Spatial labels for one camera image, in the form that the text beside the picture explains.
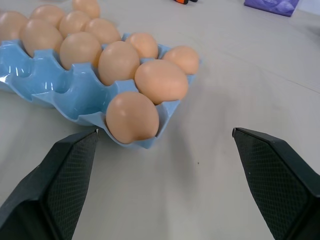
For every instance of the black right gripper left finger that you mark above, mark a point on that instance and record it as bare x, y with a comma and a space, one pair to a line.
50, 192

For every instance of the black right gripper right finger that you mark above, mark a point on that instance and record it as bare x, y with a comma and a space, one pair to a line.
277, 185

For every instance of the blue egg tray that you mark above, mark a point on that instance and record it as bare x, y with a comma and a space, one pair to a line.
75, 97

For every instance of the brown egg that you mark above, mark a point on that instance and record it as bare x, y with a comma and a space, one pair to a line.
48, 14
162, 81
118, 62
41, 37
103, 30
182, 59
86, 7
80, 49
143, 44
132, 117
11, 24
73, 23

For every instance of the purple box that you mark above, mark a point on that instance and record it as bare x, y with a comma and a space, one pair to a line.
271, 6

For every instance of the orange and black object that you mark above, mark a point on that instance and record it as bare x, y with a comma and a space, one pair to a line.
183, 1

